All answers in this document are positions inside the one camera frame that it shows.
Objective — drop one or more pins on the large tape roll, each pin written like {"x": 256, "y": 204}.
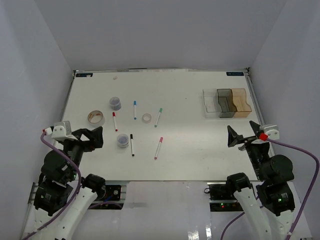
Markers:
{"x": 96, "y": 118}

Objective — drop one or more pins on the black marker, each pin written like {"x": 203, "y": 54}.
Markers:
{"x": 132, "y": 145}

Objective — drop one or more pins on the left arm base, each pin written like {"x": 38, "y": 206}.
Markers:
{"x": 109, "y": 199}

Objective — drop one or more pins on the pink marker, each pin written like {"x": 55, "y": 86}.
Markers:
{"x": 158, "y": 148}

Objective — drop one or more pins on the blue label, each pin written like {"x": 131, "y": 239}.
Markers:
{"x": 234, "y": 73}
{"x": 84, "y": 75}

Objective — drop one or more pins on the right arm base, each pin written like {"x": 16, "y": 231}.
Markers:
{"x": 221, "y": 200}

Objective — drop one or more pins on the blue marker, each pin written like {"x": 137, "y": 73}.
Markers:
{"x": 135, "y": 110}

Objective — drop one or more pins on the green marker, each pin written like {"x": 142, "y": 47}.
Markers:
{"x": 158, "y": 117}

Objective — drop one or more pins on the amber bin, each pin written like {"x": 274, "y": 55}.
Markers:
{"x": 239, "y": 98}

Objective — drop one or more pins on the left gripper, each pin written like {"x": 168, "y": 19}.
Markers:
{"x": 96, "y": 139}

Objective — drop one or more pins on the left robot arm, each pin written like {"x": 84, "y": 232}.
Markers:
{"x": 63, "y": 195}

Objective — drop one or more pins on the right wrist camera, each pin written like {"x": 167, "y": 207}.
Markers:
{"x": 270, "y": 131}

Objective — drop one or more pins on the left blue label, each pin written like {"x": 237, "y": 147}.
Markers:
{"x": 84, "y": 75}

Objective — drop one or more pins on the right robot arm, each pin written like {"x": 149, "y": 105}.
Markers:
{"x": 269, "y": 209}

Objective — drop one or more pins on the clear bin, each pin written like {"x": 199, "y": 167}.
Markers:
{"x": 210, "y": 101}

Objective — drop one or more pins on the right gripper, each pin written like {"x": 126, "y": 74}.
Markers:
{"x": 234, "y": 138}

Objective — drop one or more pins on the paper clip jar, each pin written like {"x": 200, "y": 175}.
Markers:
{"x": 123, "y": 140}
{"x": 115, "y": 103}

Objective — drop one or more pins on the red marker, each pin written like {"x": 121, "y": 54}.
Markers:
{"x": 114, "y": 121}

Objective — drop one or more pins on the small clear tape roll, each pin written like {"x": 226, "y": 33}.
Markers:
{"x": 146, "y": 118}

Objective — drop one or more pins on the right blue label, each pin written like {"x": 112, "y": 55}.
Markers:
{"x": 234, "y": 73}

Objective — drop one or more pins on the dark grey bin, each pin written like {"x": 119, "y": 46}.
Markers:
{"x": 225, "y": 101}

